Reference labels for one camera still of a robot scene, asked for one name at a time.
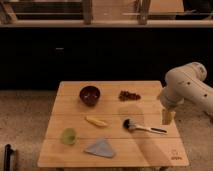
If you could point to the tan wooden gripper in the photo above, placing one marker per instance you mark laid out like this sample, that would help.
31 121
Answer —
167 116

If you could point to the black-bristled brush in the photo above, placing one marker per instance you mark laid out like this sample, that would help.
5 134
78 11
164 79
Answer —
132 126

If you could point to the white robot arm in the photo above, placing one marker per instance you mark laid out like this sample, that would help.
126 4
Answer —
185 82

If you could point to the purple bowl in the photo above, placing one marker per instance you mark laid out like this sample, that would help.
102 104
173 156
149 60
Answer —
89 95

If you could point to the bunch of dark grapes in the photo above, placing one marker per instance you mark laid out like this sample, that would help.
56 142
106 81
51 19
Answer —
126 95

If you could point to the yellow banana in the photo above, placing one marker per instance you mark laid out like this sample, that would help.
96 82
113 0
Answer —
96 121

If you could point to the blue folded cloth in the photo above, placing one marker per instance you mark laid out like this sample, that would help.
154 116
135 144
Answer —
101 147

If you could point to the wooden folding table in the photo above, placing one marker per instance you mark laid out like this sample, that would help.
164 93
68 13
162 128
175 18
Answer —
137 148

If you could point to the green cup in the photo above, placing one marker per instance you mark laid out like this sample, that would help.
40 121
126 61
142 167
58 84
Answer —
68 136

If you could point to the black object at floor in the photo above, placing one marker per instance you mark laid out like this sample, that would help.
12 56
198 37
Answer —
8 151

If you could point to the wooden shelf frame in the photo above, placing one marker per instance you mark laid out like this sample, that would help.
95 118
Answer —
106 13

